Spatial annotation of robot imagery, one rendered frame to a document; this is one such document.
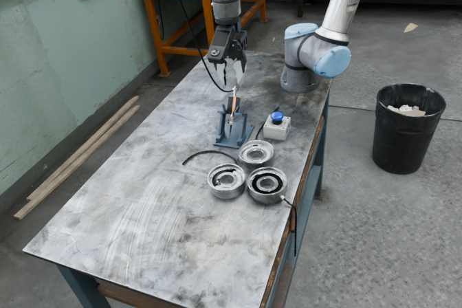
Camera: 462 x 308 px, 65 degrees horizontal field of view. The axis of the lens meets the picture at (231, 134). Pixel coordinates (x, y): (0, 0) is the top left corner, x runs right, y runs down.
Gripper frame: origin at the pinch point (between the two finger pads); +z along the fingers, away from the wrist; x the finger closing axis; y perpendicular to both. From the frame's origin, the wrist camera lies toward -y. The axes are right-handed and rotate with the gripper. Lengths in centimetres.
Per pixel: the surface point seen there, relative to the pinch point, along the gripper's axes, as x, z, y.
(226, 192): -7.7, 15.0, -29.9
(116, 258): 12, 18, -53
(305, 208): -21, 74, 22
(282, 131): -15.9, 14.5, -1.6
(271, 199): -19.5, 16.0, -28.4
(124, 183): 23.9, 18.3, -31.0
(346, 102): -28, 98, 153
